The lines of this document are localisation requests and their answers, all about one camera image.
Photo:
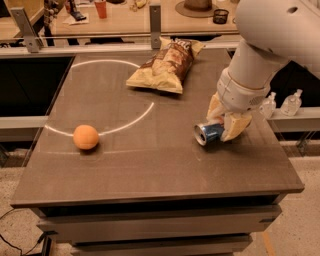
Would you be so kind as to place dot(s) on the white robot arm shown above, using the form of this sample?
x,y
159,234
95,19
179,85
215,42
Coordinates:
x,y
274,32

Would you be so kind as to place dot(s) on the orange ball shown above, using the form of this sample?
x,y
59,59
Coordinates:
x,y
85,137

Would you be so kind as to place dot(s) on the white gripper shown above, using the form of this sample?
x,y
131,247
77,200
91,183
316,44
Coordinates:
x,y
237,94

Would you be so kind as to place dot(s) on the clear sanitizer bottle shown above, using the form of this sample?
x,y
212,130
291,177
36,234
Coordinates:
x,y
268,106
292,104

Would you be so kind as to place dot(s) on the red plastic cup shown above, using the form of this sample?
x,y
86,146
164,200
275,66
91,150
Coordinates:
x,y
101,8

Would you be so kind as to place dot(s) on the grey metal bracket left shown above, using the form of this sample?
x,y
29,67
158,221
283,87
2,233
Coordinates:
x,y
32,40

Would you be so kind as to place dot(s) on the grey metal bracket middle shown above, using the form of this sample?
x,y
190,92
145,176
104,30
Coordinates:
x,y
155,25

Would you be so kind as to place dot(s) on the brown hat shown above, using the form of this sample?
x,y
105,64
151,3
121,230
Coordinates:
x,y
196,8

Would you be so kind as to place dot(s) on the black mesh pen cup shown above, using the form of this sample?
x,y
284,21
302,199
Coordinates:
x,y
220,16

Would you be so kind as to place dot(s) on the blue silver redbull can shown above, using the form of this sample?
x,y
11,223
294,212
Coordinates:
x,y
207,133

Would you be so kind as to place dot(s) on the yellow brown chips bag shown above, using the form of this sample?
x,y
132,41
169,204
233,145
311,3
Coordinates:
x,y
167,69

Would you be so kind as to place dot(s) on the grey table drawer base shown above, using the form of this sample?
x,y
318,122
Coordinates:
x,y
195,229

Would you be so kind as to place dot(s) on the grey metal bracket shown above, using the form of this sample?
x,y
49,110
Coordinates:
x,y
155,25
32,40

